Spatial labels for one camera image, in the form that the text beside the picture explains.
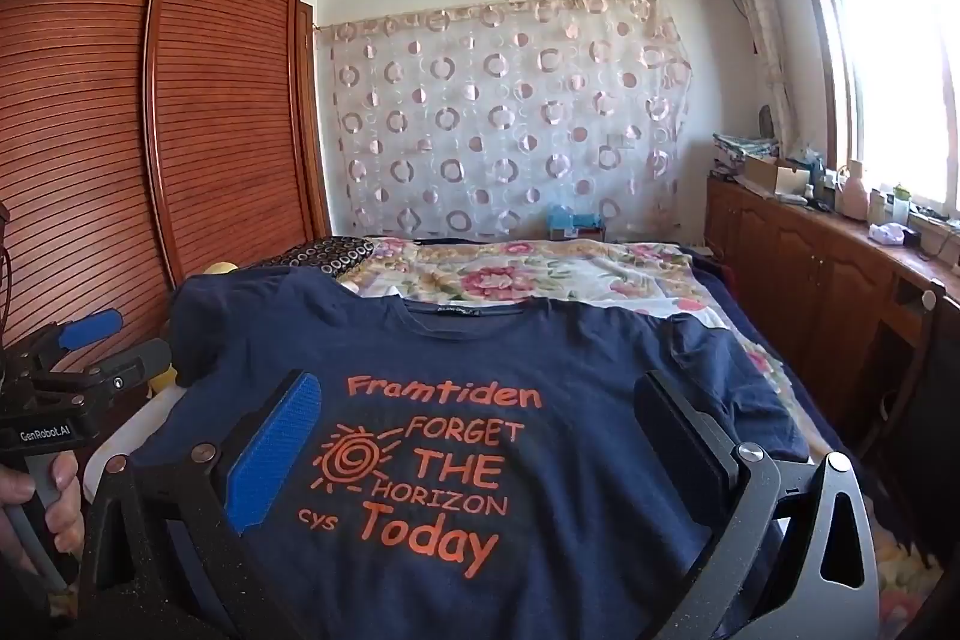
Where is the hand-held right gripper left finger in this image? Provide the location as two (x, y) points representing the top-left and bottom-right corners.
(75, 370), (325, 640)

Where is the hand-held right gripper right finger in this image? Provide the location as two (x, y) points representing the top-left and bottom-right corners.
(634, 370), (880, 640)

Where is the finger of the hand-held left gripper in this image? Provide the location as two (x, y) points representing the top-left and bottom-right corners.
(30, 338), (173, 420)
(11, 308), (125, 378)

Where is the dark navy blue towel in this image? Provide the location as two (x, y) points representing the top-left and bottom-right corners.
(124, 269), (815, 640)

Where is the person's left hand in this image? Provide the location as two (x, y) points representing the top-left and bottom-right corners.
(0, 451), (85, 577)

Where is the dark patterned pillow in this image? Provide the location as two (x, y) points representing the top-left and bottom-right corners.
(247, 235), (376, 285)

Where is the floral blanket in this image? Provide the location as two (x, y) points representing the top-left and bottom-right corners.
(337, 237), (807, 468)

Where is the blue tissue pack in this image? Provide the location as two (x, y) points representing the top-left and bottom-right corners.
(546, 203), (607, 244)

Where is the wooden louvred wardrobe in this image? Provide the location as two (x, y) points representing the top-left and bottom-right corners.
(0, 0), (331, 356)

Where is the cardboard box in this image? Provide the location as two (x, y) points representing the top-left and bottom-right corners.
(742, 154), (811, 199)

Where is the wooden chair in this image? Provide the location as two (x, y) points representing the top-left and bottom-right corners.
(855, 276), (947, 461)

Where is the stack of folded cloths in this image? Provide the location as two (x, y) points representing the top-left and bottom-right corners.
(711, 130), (781, 172)

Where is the pink bottle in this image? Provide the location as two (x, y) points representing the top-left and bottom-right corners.
(836, 160), (871, 220)

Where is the sheer circle-pattern curtain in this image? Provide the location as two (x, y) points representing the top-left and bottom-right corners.
(313, 0), (695, 240)

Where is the beige window curtain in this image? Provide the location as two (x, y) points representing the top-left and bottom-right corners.
(720, 0), (796, 142)

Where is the wooden-framed window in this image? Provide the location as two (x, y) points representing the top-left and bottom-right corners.
(784, 0), (960, 221)

